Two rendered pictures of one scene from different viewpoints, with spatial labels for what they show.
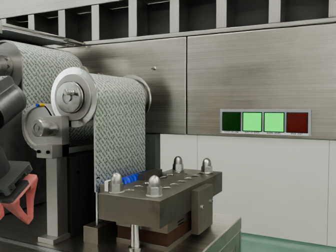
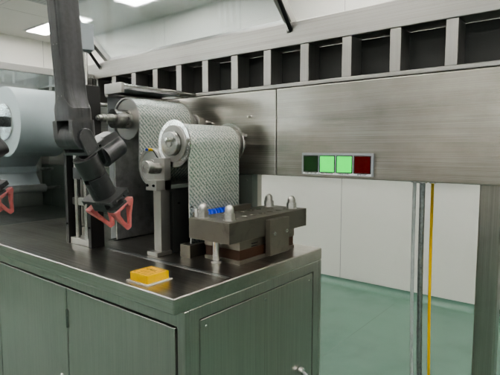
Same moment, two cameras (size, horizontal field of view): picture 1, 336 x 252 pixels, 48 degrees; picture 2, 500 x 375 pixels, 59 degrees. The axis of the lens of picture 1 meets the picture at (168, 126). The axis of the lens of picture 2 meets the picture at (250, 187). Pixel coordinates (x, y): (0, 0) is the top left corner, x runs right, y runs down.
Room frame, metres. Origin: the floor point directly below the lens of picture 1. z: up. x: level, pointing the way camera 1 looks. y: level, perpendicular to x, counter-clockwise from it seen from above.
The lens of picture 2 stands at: (-0.38, -0.28, 1.24)
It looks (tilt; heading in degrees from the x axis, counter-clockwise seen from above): 5 degrees down; 12
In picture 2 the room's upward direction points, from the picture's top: straight up
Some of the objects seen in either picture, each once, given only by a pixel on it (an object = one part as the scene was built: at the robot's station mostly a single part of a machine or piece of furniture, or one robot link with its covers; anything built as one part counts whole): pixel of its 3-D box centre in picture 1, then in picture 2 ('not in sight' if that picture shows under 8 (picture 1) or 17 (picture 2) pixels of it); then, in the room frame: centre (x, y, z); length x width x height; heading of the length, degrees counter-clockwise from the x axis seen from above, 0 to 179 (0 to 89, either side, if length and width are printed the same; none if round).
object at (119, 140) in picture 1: (122, 149); (215, 185); (1.01, 0.12, 1.11); 0.23 x 0.01 x 0.18; 153
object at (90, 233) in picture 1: (123, 219); (216, 243); (1.02, 0.12, 0.92); 0.28 x 0.04 x 0.04; 153
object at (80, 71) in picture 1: (73, 97); (174, 143); (0.93, 0.23, 1.25); 0.15 x 0.01 x 0.15; 63
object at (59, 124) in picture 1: (52, 178); (158, 206); (0.91, 0.28, 1.05); 0.06 x 0.05 x 0.31; 153
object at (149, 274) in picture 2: not in sight; (149, 274); (0.65, 0.20, 0.91); 0.07 x 0.07 x 0.02; 63
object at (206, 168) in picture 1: (206, 165); (291, 202); (1.12, -0.12, 1.05); 0.04 x 0.04 x 0.04
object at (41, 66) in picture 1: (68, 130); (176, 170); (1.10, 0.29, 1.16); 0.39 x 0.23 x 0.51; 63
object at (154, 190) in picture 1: (154, 185); (229, 212); (0.83, 0.03, 1.05); 0.04 x 0.04 x 0.04
